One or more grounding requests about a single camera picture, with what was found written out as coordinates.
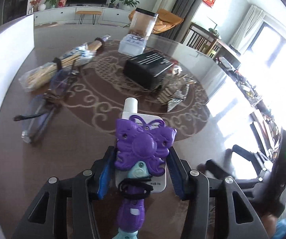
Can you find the wooden bench stool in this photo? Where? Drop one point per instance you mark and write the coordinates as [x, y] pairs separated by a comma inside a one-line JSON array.
[[83, 13]]

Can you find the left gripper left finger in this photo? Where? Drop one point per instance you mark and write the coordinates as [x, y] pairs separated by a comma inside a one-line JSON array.
[[46, 217]]

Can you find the bagged wooden sticks bundle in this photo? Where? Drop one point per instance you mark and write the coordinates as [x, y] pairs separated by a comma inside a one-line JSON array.
[[78, 56]]

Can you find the green potted plant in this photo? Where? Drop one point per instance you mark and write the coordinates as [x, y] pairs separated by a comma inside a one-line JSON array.
[[129, 5]]

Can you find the purple butterfly toy wand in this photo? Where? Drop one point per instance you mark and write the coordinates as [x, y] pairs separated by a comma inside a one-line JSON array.
[[142, 151]]

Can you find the clear jar black lid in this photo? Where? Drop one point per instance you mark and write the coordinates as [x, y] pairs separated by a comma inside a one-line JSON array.
[[142, 23]]

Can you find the orange lounge chair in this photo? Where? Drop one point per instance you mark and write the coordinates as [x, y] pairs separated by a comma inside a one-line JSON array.
[[165, 21]]

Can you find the white cosmetic tube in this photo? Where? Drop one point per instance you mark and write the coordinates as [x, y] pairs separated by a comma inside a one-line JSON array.
[[131, 108]]

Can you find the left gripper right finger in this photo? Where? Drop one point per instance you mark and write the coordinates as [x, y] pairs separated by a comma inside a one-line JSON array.
[[234, 216]]

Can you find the white tv cabinet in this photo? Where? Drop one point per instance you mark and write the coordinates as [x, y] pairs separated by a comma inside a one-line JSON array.
[[66, 15]]

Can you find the clear cartoon plastic case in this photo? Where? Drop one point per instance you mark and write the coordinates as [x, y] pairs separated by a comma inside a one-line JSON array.
[[132, 45]]

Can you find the red flowers white vase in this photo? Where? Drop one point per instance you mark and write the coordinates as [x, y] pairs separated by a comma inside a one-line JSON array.
[[37, 5]]

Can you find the grey curtain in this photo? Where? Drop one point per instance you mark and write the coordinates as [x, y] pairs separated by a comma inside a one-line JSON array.
[[185, 9]]

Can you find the black cardboard box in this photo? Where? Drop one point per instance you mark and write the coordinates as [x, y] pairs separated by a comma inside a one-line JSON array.
[[148, 69]]

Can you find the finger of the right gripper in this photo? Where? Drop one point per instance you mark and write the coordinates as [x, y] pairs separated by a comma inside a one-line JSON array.
[[219, 173]]

